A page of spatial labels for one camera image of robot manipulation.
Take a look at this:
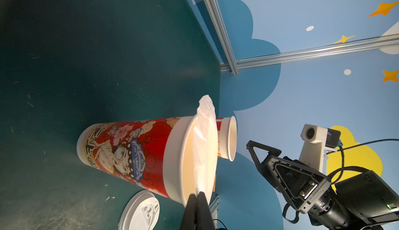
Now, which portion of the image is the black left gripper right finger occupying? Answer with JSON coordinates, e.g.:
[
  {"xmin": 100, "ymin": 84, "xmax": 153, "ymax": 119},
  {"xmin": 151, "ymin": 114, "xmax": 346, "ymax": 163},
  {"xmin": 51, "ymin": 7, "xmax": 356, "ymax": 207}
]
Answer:
[{"xmin": 197, "ymin": 192, "xmax": 216, "ymax": 230}]

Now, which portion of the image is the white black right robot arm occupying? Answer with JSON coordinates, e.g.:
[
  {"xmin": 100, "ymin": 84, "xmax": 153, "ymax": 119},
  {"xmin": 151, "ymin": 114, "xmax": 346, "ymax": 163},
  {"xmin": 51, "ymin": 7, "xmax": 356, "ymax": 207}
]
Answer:
[{"xmin": 246, "ymin": 141, "xmax": 399, "ymax": 230}]

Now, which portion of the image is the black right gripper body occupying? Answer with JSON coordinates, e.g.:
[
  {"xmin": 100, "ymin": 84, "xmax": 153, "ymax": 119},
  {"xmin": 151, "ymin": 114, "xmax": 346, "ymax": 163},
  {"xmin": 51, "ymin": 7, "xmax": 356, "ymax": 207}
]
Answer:
[{"xmin": 264, "ymin": 156, "xmax": 331, "ymax": 214}]

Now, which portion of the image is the aluminium frame right post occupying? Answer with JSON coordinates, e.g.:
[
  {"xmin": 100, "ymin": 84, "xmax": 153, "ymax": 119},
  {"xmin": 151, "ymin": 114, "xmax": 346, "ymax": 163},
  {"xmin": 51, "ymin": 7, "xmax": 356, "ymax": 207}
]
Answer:
[{"xmin": 203, "ymin": 0, "xmax": 239, "ymax": 75}]

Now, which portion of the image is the aluminium frame back bar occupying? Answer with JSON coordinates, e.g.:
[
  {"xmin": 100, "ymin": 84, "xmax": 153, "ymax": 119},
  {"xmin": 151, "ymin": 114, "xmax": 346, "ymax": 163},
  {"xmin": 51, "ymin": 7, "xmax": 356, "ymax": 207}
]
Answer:
[{"xmin": 236, "ymin": 34, "xmax": 399, "ymax": 69}]

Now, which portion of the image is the translucent paper sheet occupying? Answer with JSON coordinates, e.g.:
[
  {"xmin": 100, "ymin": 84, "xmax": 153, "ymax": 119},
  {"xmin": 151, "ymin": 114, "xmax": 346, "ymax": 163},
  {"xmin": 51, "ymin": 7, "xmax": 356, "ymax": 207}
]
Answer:
[{"xmin": 193, "ymin": 95, "xmax": 218, "ymax": 200}]

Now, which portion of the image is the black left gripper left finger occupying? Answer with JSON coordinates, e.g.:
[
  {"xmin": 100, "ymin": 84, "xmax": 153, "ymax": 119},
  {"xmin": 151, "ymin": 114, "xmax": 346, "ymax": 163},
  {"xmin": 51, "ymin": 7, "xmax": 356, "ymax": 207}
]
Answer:
[{"xmin": 179, "ymin": 194, "xmax": 197, "ymax": 230}]

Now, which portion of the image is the red paper cup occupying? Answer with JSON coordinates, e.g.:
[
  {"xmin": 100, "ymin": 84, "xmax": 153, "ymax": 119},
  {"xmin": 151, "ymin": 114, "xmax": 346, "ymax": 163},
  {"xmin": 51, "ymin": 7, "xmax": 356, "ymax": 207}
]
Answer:
[
  {"xmin": 76, "ymin": 115, "xmax": 198, "ymax": 206},
  {"xmin": 216, "ymin": 116, "xmax": 238, "ymax": 161}
]

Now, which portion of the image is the white lid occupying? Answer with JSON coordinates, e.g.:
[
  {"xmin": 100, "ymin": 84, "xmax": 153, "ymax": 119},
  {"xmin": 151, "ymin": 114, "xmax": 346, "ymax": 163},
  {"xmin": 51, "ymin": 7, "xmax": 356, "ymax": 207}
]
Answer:
[{"xmin": 118, "ymin": 190, "xmax": 160, "ymax": 230}]

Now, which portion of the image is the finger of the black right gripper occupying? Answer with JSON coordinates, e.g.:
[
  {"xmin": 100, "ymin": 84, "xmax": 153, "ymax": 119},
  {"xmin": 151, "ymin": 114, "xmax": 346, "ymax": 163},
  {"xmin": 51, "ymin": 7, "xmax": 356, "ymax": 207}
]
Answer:
[{"xmin": 246, "ymin": 140, "xmax": 282, "ymax": 180}]

